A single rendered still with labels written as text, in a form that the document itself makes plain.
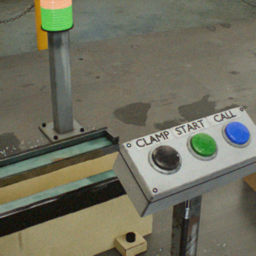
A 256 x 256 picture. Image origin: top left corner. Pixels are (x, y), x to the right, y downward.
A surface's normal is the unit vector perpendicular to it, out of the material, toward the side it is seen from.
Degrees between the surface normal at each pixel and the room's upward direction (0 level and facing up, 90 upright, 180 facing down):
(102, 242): 90
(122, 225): 90
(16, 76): 0
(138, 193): 90
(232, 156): 27
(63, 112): 90
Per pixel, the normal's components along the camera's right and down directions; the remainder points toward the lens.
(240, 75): 0.00, -0.87
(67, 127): 0.51, 0.42
